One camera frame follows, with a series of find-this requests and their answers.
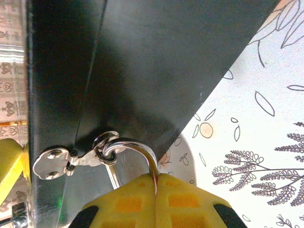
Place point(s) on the silver box hasp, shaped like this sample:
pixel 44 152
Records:
pixel 52 164

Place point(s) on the dark box with starry painting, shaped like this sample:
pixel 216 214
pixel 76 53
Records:
pixel 154 59

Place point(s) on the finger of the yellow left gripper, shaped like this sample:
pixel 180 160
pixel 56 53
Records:
pixel 10 164

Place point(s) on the brass padlock with steel shackle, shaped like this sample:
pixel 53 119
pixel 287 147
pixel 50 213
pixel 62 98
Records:
pixel 140 145

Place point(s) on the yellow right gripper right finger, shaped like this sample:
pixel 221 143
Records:
pixel 190 204

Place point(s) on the floral patterned tablecloth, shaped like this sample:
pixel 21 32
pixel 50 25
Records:
pixel 237 107

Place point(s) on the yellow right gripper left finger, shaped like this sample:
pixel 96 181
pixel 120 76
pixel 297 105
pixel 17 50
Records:
pixel 123 204

